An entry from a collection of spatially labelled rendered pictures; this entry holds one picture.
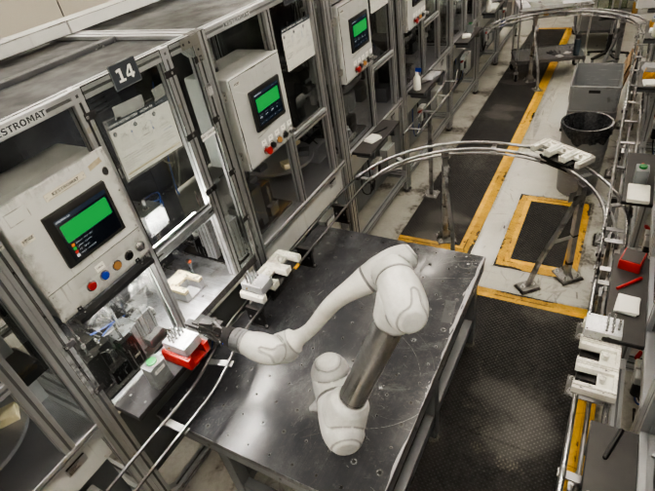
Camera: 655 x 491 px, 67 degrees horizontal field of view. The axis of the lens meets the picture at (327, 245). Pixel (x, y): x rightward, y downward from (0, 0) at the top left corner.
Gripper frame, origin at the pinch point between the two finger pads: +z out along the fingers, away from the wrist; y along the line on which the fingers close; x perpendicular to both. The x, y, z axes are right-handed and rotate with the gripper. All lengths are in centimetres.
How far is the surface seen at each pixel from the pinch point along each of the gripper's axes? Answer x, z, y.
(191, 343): 0.4, 6.2, -13.4
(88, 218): 7, 21, 51
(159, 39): -67, 42, 88
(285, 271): -64, 4, -26
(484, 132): -412, -12, -111
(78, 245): 15, 21, 45
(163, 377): 15.9, 10.3, -19.1
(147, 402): 26.0, 11.1, -23.2
